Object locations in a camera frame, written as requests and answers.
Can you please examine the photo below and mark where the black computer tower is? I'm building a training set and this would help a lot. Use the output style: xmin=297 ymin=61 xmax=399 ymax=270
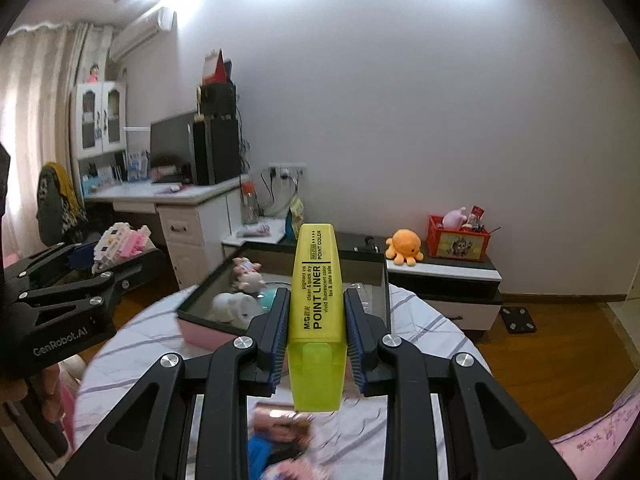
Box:
xmin=192 ymin=117 xmax=242 ymax=186

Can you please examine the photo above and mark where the red desk calendar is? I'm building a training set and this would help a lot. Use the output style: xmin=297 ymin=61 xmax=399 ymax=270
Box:
xmin=201 ymin=49 xmax=233 ymax=85

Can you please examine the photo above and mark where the pink storage box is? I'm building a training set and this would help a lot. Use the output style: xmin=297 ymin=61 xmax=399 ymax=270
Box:
xmin=176 ymin=241 xmax=391 ymax=351

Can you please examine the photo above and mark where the white desk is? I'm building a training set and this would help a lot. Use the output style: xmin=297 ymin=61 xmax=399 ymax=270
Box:
xmin=82 ymin=180 xmax=246 ymax=291

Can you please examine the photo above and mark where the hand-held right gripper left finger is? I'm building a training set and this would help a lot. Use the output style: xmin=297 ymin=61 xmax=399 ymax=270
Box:
xmin=60 ymin=287 xmax=292 ymax=480

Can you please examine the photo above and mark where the water bottle with orange lid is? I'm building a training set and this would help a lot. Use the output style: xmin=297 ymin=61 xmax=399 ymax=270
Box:
xmin=241 ymin=174 xmax=260 ymax=225

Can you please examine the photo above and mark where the black white low cabinet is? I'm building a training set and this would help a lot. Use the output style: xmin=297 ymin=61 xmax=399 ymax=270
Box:
xmin=221 ymin=230 xmax=503 ymax=333

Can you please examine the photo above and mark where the snack bag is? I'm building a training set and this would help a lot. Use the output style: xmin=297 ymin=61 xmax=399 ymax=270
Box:
xmin=285 ymin=197 xmax=306 ymax=241

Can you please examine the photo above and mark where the black box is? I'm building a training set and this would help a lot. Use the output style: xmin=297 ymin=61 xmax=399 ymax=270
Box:
xmin=200 ymin=82 xmax=237 ymax=120

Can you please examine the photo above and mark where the beige curtain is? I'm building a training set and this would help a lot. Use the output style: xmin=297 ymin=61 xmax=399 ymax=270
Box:
xmin=0 ymin=22 xmax=116 ymax=261

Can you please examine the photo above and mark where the white toy figure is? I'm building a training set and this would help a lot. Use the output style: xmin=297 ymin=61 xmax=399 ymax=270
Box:
xmin=207 ymin=291 xmax=258 ymax=323

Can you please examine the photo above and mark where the blue white desk box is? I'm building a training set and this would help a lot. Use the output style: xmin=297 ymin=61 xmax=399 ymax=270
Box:
xmin=127 ymin=150 xmax=150 ymax=181

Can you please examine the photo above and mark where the office chair with jacket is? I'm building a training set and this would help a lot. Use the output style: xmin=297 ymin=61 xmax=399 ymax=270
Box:
xmin=36 ymin=161 xmax=88 ymax=247

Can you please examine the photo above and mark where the black computer monitor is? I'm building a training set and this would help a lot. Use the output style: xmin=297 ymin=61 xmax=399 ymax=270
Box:
xmin=150 ymin=112 xmax=198 ymax=183

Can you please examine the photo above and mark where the yellow highlighter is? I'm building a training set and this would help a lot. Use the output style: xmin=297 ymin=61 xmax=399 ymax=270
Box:
xmin=286 ymin=223 xmax=347 ymax=413

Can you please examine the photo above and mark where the red storage crate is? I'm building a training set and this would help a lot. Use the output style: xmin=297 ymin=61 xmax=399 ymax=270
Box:
xmin=426 ymin=215 xmax=493 ymax=263

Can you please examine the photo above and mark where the blue highlighter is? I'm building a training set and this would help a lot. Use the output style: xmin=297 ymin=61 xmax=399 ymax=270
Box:
xmin=248 ymin=432 xmax=281 ymax=480

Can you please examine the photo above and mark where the pink white brick toy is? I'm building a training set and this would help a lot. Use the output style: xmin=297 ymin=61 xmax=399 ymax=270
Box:
xmin=92 ymin=222 xmax=153 ymax=273

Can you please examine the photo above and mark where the pink quilt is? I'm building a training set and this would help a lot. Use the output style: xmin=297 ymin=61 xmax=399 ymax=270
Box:
xmin=550 ymin=380 xmax=640 ymax=480

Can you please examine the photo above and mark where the orange octopus plush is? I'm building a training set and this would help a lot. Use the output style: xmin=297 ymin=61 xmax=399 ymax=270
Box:
xmin=385 ymin=229 xmax=426 ymax=266

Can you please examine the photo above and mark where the black floor scale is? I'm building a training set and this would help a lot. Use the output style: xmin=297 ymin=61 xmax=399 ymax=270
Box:
xmin=501 ymin=305 xmax=537 ymax=335

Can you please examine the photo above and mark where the pink pig doll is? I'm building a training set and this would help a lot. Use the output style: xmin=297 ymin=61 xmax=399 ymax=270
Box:
xmin=231 ymin=256 xmax=263 ymax=292

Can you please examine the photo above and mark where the white air conditioner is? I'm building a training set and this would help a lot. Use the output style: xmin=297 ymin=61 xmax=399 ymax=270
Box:
xmin=109 ymin=7 xmax=177 ymax=60

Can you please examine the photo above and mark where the white glass-door cabinet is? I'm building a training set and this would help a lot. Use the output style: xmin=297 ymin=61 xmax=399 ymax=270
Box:
xmin=70 ymin=79 xmax=128 ymax=161

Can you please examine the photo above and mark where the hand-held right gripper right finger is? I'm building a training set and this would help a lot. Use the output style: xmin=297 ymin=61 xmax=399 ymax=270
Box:
xmin=343 ymin=287 xmax=576 ymax=480

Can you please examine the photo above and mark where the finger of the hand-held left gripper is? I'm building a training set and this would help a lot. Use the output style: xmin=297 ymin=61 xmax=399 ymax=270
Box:
xmin=20 ymin=249 xmax=168 ymax=321
xmin=5 ymin=241 xmax=101 ymax=291

